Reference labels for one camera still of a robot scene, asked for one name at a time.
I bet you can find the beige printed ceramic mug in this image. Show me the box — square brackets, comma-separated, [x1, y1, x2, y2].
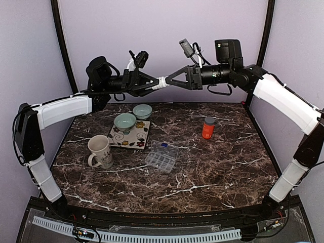
[88, 135, 113, 169]

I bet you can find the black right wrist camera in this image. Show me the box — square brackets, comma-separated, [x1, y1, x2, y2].
[215, 39, 244, 70]

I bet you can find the square floral ceramic plate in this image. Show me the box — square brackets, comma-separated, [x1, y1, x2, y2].
[108, 120, 151, 149]

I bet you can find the black right frame post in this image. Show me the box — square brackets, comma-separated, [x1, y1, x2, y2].
[256, 0, 275, 67]

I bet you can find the teal striped ceramic bowl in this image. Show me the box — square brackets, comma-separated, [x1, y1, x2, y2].
[113, 113, 137, 132]

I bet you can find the orange bottle with grey lid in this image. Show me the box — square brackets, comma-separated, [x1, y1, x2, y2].
[202, 116, 215, 139]

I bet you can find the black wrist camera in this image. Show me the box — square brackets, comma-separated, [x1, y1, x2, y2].
[215, 39, 244, 70]
[86, 56, 112, 87]

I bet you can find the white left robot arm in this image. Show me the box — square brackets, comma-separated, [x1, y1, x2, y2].
[12, 68, 166, 221]

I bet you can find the clear plastic pill organizer box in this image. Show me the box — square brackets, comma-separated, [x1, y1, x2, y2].
[144, 140, 179, 173]

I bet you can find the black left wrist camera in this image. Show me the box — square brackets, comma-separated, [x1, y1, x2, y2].
[86, 56, 112, 87]

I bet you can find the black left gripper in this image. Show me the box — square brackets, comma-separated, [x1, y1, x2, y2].
[102, 69, 163, 97]

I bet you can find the black frame post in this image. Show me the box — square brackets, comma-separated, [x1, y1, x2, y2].
[256, 0, 275, 67]
[50, 0, 79, 94]

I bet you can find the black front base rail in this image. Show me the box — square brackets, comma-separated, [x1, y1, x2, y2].
[25, 194, 302, 228]

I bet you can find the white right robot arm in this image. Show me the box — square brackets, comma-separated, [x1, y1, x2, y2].
[163, 64, 323, 220]

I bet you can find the small white pill bottle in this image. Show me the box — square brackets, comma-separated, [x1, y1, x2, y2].
[152, 76, 170, 90]

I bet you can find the black left frame post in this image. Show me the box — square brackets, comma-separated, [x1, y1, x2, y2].
[50, 0, 79, 94]

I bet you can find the white slotted cable duct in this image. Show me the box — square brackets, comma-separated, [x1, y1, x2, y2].
[31, 216, 241, 242]

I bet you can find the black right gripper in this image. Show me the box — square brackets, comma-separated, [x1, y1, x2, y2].
[166, 63, 232, 90]

